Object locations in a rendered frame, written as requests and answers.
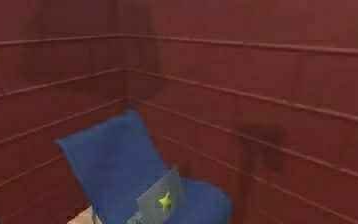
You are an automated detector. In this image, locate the grey laptop with yellow star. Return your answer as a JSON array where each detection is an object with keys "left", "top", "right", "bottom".
[{"left": 126, "top": 166, "right": 186, "bottom": 224}]

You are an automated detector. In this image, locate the blue chair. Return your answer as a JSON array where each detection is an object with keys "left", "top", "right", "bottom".
[{"left": 54, "top": 109, "right": 234, "bottom": 224}]

